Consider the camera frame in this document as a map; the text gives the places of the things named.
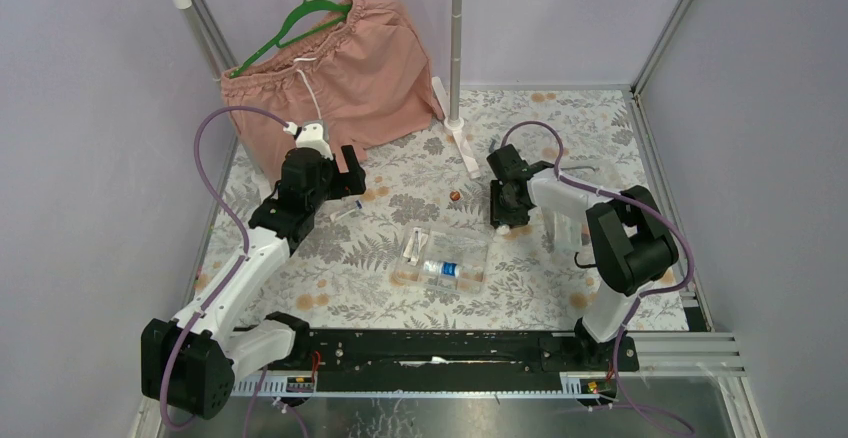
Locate small white tube blue tip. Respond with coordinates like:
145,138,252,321
330,199,363,222

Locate blue white medicine bottle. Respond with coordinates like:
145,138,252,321
422,260,461,278

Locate clear compartment organizer tray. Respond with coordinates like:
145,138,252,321
391,223,492,295

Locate clear plastic kit box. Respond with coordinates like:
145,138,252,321
542,159,623,269

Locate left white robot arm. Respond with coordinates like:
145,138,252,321
141,145,366,430

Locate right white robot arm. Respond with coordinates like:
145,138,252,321
487,144,679,370

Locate floral table mat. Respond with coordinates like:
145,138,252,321
237,90,646,330

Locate pink fabric shorts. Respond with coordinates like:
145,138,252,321
220,0,443,182

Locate green clothes hanger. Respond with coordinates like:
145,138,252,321
229,0,354,80

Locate metal clothes rack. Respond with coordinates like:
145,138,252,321
171,0,481,179

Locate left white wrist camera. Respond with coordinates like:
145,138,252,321
284,120,333,159

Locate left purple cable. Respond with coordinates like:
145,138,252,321
158,105,293,431

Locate purple cable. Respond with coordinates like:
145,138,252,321
158,105,293,431
500,120,697,438

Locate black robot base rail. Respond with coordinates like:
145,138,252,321
269,328,640,394

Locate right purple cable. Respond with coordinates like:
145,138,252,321
500,120,697,438

